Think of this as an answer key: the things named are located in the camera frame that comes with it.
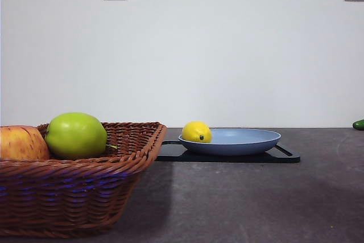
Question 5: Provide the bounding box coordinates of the yellow lemon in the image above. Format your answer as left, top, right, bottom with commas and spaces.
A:
181, 121, 213, 143

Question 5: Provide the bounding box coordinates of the red yellow apple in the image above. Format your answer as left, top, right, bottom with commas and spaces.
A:
0, 125, 51, 162

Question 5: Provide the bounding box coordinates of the light blue round plate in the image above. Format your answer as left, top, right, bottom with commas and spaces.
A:
178, 128, 282, 156

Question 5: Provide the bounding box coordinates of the brown woven wicker basket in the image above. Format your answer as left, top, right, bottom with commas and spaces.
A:
0, 121, 168, 238

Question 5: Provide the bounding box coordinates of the black rectangular tray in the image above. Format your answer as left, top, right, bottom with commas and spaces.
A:
155, 139, 301, 163

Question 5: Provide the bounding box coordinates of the green pear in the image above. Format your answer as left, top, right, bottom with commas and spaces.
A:
44, 112, 118, 160

